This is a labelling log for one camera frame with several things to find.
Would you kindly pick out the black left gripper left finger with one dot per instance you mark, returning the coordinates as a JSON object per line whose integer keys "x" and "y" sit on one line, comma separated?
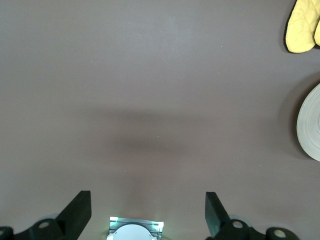
{"x": 50, "y": 230}

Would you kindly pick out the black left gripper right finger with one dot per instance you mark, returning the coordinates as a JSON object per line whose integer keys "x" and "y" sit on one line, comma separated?
{"x": 232, "y": 232}

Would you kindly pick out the round wooden plate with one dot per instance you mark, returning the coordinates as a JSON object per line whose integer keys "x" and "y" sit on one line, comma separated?
{"x": 311, "y": 130}

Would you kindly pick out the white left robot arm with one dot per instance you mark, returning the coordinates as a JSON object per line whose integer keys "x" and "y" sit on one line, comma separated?
{"x": 132, "y": 232}

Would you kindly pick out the brown table cover sheet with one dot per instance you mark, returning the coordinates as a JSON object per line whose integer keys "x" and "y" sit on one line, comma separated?
{"x": 150, "y": 87}

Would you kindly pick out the yellow quilted oven mitt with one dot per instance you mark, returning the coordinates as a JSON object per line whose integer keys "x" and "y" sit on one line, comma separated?
{"x": 317, "y": 33}
{"x": 300, "y": 30}

